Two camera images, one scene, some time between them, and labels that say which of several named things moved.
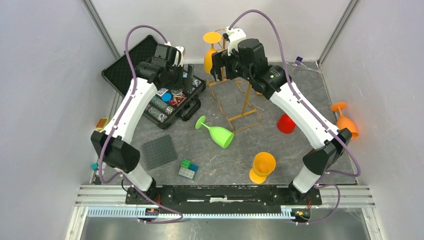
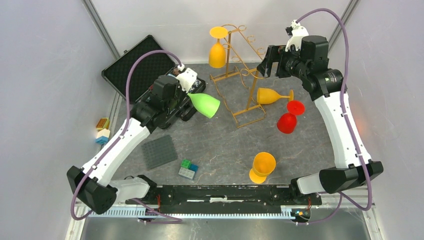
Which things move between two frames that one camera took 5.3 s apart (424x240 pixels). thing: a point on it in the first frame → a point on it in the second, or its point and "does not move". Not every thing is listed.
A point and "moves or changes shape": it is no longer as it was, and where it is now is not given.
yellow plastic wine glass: [211, 37] moves or changes shape
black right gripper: [217, 58] → [272, 55]
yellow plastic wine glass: [264, 164] does not move
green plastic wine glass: [222, 137] → [205, 104]
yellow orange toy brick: [102, 122] does not move
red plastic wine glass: [285, 124] does not move
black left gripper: [180, 69] → [183, 95]
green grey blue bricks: [187, 170] does not move
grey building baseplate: [159, 152] does not move
